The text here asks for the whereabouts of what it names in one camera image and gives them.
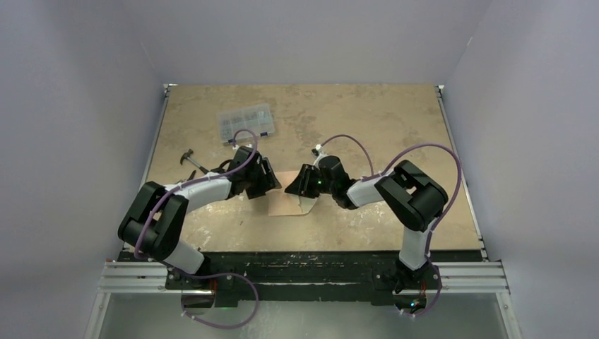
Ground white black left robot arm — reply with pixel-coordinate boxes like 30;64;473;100
117;146;281;289

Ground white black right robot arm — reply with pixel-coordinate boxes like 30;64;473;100
285;155;450;287

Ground aluminium frame rail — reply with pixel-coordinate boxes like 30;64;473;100
98;262;509;298

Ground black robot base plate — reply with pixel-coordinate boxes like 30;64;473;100
163;251;442;311

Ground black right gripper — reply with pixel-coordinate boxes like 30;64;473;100
285;164;336;199

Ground clear plastic organizer box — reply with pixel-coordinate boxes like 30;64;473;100
217;103;275;144

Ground black pliers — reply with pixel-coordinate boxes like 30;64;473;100
177;169;197;184

